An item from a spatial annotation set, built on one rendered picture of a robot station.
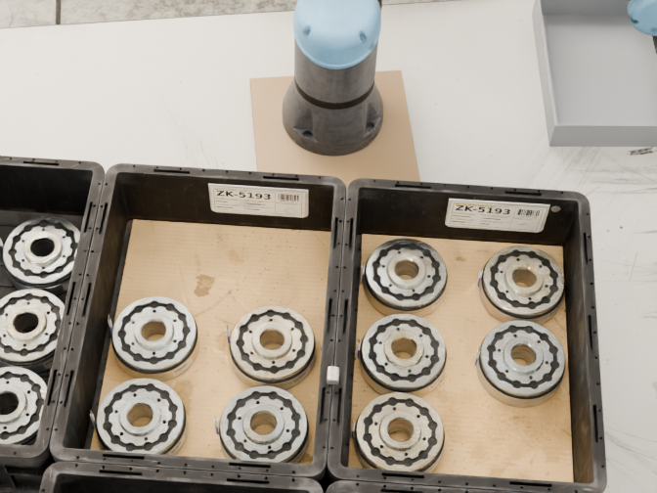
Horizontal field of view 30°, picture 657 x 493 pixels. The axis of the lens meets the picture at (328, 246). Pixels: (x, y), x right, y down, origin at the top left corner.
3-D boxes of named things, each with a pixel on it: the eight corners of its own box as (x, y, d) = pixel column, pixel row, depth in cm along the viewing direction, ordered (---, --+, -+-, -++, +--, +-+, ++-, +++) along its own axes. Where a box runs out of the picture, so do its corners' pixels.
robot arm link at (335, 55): (287, 100, 172) (287, 32, 161) (298, 29, 180) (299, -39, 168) (372, 108, 172) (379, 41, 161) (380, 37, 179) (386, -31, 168)
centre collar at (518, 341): (501, 338, 148) (502, 336, 147) (542, 339, 148) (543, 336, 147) (503, 375, 145) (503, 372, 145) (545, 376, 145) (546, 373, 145)
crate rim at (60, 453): (109, 173, 155) (108, 161, 153) (346, 188, 154) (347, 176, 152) (49, 468, 133) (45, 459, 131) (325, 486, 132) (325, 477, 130)
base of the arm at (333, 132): (275, 84, 187) (274, 38, 178) (372, 72, 189) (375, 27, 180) (290, 161, 179) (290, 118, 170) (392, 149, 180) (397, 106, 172)
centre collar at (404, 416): (379, 411, 142) (379, 408, 142) (421, 413, 142) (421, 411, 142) (377, 450, 140) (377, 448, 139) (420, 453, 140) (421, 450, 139)
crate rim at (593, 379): (346, 188, 154) (347, 176, 152) (586, 202, 154) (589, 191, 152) (326, 486, 132) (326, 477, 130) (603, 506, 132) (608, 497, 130)
